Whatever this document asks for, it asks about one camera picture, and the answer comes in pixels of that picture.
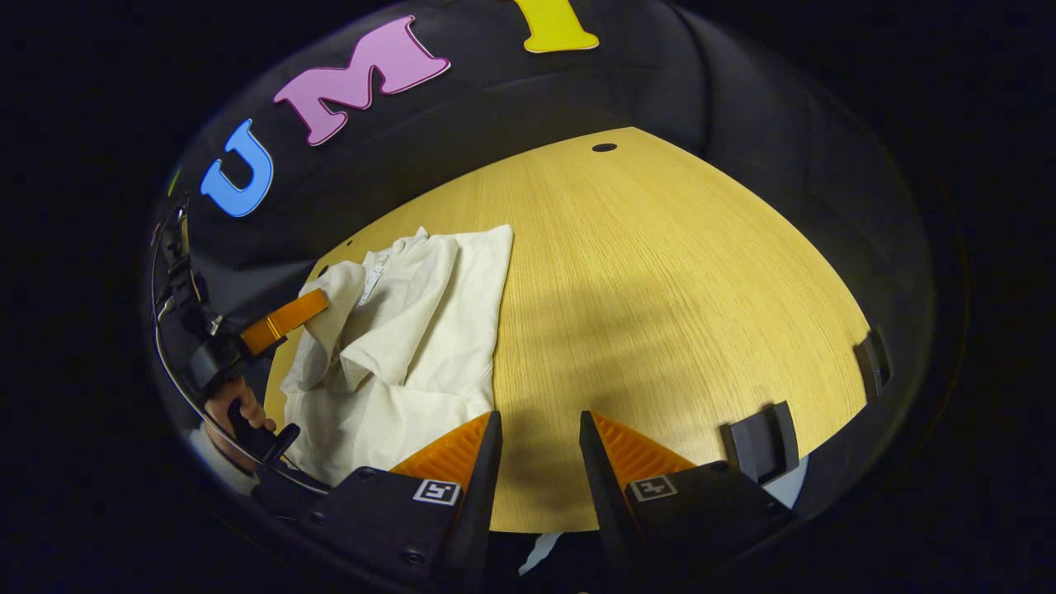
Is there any thin gripper cable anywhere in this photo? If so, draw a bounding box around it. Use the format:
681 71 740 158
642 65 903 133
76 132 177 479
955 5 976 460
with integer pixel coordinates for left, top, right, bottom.
151 239 331 497

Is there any black table edge bracket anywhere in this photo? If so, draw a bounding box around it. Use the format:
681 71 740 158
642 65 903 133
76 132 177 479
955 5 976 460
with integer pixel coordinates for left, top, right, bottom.
852 328 893 403
720 401 801 486

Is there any cream sweater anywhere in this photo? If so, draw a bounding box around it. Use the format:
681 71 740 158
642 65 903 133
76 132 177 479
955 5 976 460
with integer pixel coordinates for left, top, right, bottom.
280 224 515 488

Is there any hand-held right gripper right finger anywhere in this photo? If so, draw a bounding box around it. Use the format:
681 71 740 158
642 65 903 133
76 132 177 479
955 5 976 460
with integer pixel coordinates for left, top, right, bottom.
579 410 799 578

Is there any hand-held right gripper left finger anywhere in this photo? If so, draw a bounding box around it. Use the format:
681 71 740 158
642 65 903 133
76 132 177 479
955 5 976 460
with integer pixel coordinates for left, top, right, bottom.
301 410 504 591

